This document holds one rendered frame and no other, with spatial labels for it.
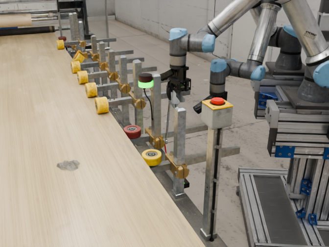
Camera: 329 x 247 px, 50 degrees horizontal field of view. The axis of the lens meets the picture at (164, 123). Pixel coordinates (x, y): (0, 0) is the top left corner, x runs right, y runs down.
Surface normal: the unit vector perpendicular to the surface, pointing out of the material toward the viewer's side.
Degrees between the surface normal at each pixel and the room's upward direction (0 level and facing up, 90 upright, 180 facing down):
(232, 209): 0
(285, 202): 0
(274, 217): 0
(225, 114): 90
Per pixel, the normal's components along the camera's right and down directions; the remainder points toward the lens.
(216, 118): 0.39, 0.39
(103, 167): 0.00, -0.90
